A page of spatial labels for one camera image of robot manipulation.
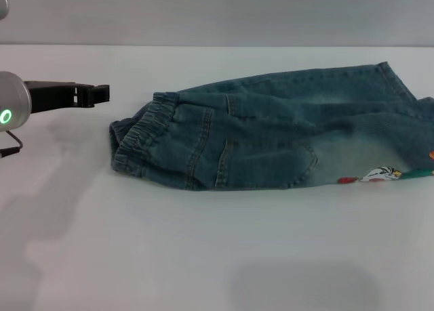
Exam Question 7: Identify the left arm plug and cable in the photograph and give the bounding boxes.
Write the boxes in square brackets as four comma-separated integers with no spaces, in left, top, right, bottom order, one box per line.
[0,129,24,159]

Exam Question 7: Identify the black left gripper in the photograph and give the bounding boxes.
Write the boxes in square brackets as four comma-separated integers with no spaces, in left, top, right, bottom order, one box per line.
[25,81,110,115]

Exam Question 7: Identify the blue denim shorts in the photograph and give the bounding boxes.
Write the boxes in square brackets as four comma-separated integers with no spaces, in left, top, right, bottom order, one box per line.
[108,60,434,192]

